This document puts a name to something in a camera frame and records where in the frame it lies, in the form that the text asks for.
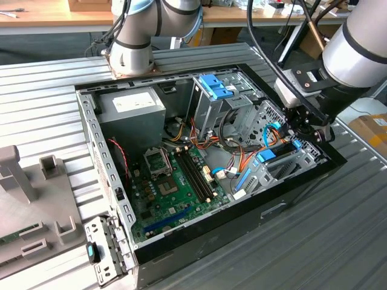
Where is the orange red power wire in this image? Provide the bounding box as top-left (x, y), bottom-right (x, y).
top-left (240, 126), bottom-right (291, 182)

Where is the blue data wire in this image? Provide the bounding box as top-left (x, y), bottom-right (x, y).
top-left (262, 121), bottom-right (287, 149)

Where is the hard disk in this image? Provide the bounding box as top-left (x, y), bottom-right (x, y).
top-left (237, 139), bottom-right (304, 193)

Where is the grey metal disk bay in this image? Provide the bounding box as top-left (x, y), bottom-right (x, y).
top-left (232, 140), bottom-right (329, 197)

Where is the labelled cardboard box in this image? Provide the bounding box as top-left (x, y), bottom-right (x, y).
top-left (349, 114), bottom-right (387, 150)

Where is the white low table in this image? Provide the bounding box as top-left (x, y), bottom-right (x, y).
top-left (335, 96), bottom-right (387, 121)

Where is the plain brown cardboard box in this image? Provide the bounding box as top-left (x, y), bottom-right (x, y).
top-left (299, 21), bottom-right (327, 60)

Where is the grey metal drive cage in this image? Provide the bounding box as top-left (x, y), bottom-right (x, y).
top-left (189, 72), bottom-right (264, 144)

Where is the black PC case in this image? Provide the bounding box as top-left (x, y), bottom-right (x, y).
top-left (74, 62), bottom-right (348, 290)

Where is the black RAM slot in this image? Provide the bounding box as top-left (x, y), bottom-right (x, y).
top-left (187, 146), bottom-right (218, 199)
top-left (180, 149), bottom-right (211, 202)
top-left (175, 150), bottom-right (207, 203)
top-left (183, 147), bottom-right (215, 201)

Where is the wooden desk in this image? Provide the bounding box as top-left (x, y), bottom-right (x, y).
top-left (199, 0), bottom-right (348, 30)
top-left (0, 0), bottom-right (115, 36)

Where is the CPU socket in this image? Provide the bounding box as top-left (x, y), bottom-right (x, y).
top-left (157, 176), bottom-right (180, 196)

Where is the metal socket cover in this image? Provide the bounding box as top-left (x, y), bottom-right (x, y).
top-left (142, 147), bottom-right (171, 178)

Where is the blue expansion slot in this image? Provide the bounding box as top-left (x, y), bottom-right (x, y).
top-left (143, 207), bottom-right (193, 233)

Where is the green motherboard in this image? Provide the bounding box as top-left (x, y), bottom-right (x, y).
top-left (128, 143), bottom-right (232, 244)

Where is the grey power supply unit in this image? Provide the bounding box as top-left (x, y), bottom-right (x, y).
top-left (96, 86), bottom-right (167, 149)

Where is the black case fan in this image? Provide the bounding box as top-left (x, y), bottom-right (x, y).
top-left (107, 137), bottom-right (132, 184)

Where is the blue black retainer latch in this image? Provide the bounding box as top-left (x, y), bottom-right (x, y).
top-left (86, 240), bottom-right (103, 263)

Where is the silver expansion card retainer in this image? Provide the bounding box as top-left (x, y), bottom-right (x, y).
top-left (84, 214), bottom-right (135, 286)

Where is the small cardboard box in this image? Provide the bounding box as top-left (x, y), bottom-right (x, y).
top-left (68, 0), bottom-right (113, 13)

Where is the grey parts rack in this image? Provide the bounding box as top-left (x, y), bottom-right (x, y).
top-left (0, 144), bottom-right (87, 279)

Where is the green RAM stick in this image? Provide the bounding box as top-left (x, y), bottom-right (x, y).
top-left (0, 223), bottom-right (42, 244)

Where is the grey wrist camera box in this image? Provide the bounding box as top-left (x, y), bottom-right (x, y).
top-left (273, 79), bottom-right (305, 108)

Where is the blue plastic drive bracket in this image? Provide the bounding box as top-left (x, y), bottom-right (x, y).
top-left (199, 74), bottom-right (224, 89)
top-left (211, 84), bottom-right (236, 100)

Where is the blue white board wire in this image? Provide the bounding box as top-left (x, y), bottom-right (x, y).
top-left (210, 167), bottom-right (242, 179)

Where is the multicolour power wire bundle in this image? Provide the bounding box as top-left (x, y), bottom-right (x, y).
top-left (161, 116), bottom-right (246, 158)

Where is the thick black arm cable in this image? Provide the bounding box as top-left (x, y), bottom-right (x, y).
top-left (246, 0), bottom-right (331, 121)

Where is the brown square base plate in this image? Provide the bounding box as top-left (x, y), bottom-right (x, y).
top-left (102, 51), bottom-right (163, 80)

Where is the red black twisted wire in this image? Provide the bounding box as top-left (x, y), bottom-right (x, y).
top-left (107, 138), bottom-right (132, 179)

